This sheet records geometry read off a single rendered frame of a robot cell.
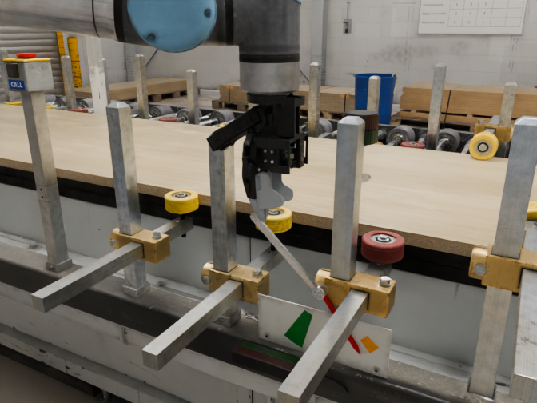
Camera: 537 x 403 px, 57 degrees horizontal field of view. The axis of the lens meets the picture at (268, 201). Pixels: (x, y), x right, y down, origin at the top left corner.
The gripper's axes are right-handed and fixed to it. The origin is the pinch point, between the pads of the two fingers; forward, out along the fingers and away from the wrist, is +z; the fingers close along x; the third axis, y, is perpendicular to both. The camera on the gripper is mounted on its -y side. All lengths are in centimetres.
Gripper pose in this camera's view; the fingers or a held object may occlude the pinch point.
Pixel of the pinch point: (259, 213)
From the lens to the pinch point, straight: 82.2
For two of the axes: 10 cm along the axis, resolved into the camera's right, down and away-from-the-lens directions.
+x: 4.7, -3.0, 8.3
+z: 0.1, 9.4, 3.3
